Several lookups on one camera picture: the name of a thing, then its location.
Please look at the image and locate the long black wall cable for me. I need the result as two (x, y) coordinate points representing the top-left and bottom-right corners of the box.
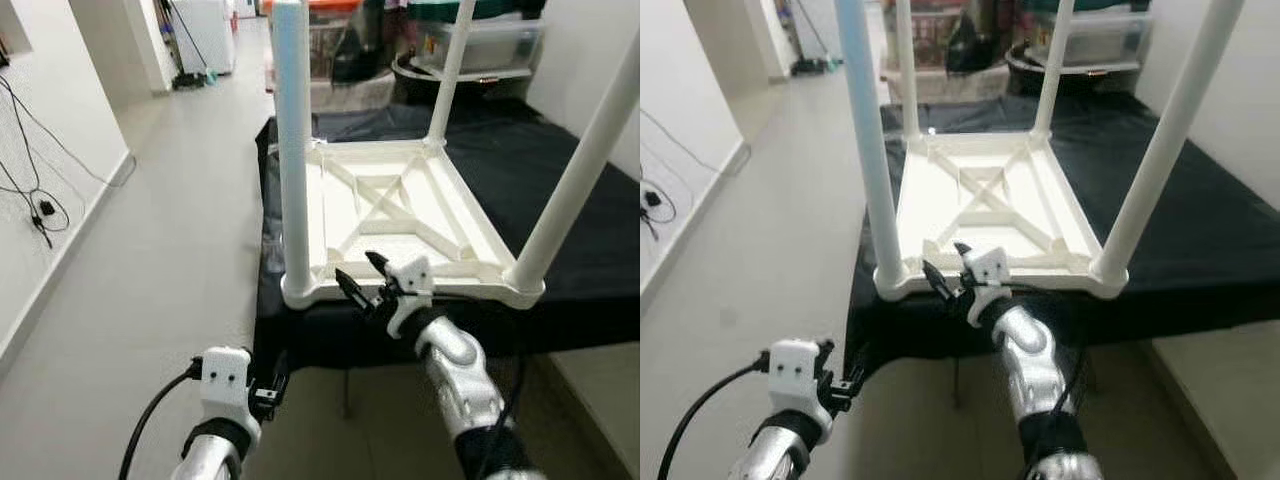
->
(0, 85), (136, 189)
(640, 105), (749, 181)

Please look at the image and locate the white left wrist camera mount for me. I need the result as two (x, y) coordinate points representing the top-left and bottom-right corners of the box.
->
(195, 347), (261, 441)
(765, 340), (836, 433)

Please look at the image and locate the white plastic table leg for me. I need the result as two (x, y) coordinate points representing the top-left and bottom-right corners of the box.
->
(1090, 0), (1248, 286)
(835, 0), (906, 296)
(270, 0), (316, 296)
(505, 35), (641, 291)
(895, 0), (921, 141)
(428, 0), (477, 143)
(1030, 0), (1077, 136)

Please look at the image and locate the looped black wall cable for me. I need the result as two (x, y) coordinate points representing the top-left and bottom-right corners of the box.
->
(0, 75), (71, 249)
(640, 180), (679, 241)

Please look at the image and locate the black table cloth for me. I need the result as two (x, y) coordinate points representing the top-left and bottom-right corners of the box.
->
(250, 100), (641, 371)
(845, 92), (1280, 351)

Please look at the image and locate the translucent plastic container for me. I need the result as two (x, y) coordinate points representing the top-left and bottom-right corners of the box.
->
(1025, 8), (1151, 66)
(415, 18), (546, 71)

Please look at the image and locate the white plastic children table top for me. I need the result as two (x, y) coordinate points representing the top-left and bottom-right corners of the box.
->
(280, 135), (546, 311)
(872, 128), (1129, 301)

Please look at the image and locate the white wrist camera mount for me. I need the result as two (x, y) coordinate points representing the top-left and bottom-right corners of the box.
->
(962, 248), (1013, 326)
(383, 255), (436, 339)
(195, 347), (261, 441)
(765, 340), (836, 433)

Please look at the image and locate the red printed box orange lid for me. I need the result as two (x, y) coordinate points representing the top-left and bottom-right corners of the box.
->
(262, 0), (361, 81)
(880, 0), (961, 71)

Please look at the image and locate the beige quilted cover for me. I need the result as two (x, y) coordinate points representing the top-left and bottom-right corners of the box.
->
(265, 78), (401, 113)
(885, 68), (1011, 103)

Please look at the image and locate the white cabinet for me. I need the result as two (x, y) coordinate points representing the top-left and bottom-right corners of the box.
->
(795, 0), (843, 61)
(170, 0), (236, 76)

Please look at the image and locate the green pot lid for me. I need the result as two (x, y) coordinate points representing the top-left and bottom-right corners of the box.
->
(408, 0), (546, 21)
(1020, 0), (1151, 13)

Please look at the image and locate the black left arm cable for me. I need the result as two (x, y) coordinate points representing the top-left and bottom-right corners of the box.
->
(118, 365), (201, 480)
(655, 358), (771, 480)

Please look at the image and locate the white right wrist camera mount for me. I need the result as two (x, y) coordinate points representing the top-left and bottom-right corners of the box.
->
(383, 255), (436, 339)
(962, 248), (1013, 326)

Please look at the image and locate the black bag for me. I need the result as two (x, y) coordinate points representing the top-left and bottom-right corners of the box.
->
(945, 0), (1001, 76)
(330, 0), (386, 86)

